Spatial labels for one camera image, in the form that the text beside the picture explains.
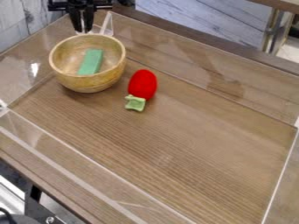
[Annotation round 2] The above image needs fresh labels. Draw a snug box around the clear acrylic front barrier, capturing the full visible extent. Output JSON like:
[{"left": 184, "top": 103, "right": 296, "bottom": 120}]
[{"left": 0, "top": 101, "right": 194, "bottom": 224}]

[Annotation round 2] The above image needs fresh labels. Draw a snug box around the wooden brown bowl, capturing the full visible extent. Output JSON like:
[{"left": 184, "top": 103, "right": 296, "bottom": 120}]
[{"left": 49, "top": 34, "right": 126, "bottom": 93}]

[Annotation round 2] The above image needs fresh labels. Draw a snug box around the green rectangular block stick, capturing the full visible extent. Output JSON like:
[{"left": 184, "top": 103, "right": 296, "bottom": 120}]
[{"left": 77, "top": 49, "right": 104, "bottom": 75}]

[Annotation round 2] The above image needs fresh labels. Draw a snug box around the red plush strawberry toy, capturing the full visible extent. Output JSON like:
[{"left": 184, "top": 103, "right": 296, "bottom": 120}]
[{"left": 125, "top": 69, "right": 157, "bottom": 112}]

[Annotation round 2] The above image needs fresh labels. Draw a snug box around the black table frame leg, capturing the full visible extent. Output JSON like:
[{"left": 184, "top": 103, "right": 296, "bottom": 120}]
[{"left": 0, "top": 183, "right": 68, "bottom": 224}]

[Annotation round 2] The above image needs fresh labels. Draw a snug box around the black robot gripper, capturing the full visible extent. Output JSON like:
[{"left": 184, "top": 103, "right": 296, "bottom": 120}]
[{"left": 46, "top": 0, "right": 113, "bottom": 32}]

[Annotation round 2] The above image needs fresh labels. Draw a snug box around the metal table leg background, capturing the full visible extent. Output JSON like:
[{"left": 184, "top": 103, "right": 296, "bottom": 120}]
[{"left": 261, "top": 9, "right": 295, "bottom": 55}]

